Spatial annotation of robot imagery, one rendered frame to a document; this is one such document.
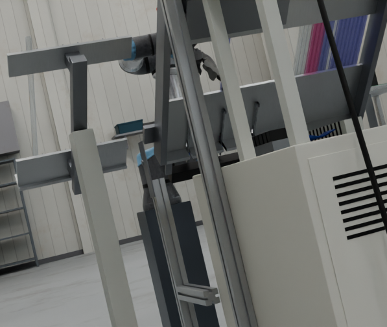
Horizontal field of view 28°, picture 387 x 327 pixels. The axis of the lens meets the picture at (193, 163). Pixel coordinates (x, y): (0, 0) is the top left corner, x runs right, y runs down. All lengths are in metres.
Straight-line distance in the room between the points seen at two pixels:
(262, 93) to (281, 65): 0.88
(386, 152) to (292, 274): 0.31
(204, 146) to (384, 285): 0.56
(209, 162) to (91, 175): 0.45
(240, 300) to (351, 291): 0.42
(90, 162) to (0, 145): 10.27
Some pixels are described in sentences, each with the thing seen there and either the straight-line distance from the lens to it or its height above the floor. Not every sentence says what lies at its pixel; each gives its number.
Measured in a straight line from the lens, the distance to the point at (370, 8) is 2.35.
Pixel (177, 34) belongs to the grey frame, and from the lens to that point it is 1.82.
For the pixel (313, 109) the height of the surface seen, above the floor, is 0.75.
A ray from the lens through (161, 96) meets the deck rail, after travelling 2.13.
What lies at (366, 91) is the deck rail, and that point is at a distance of 2.48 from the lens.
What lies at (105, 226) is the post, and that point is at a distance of 2.11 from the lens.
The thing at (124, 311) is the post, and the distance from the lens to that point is 2.13.
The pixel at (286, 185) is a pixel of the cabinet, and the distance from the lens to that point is 1.48.
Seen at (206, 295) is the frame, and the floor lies 0.31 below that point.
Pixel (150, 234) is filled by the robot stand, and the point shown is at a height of 0.46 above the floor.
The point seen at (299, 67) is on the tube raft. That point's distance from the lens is 2.34.
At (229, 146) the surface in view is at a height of 0.69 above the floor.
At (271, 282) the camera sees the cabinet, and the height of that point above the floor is 0.35.
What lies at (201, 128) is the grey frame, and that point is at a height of 0.72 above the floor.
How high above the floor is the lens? 0.58
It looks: 2 degrees up
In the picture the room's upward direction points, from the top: 13 degrees counter-clockwise
